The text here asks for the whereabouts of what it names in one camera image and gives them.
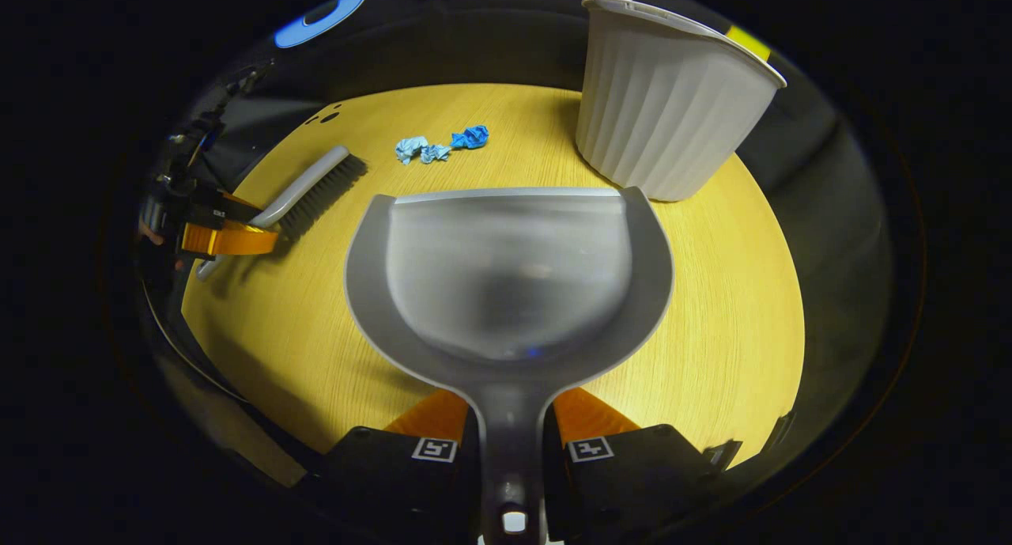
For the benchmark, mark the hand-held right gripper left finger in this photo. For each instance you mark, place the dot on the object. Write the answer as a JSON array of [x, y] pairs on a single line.
[[395, 490]]

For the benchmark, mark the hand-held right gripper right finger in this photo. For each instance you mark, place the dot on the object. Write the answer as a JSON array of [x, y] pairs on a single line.
[[632, 482]]

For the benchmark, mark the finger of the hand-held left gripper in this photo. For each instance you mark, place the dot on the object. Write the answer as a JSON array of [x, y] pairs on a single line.
[[221, 211], [229, 239]]

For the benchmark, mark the grey small broom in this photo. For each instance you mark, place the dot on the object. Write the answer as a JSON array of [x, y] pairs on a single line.
[[316, 177]]

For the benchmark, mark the light blue paper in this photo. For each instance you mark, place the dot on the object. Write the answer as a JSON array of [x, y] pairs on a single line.
[[409, 148], [436, 153]]

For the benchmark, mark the grey dustpan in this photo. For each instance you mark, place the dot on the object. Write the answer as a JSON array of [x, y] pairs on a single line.
[[506, 276]]

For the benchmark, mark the white ribbed garbage bin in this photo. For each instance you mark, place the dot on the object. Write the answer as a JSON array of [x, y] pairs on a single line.
[[664, 110]]

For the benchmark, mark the wooden desktop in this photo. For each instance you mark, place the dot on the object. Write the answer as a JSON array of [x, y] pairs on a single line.
[[711, 331]]

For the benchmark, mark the black desk bracket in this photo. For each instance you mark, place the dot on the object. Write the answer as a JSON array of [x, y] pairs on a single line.
[[723, 454], [787, 430]]

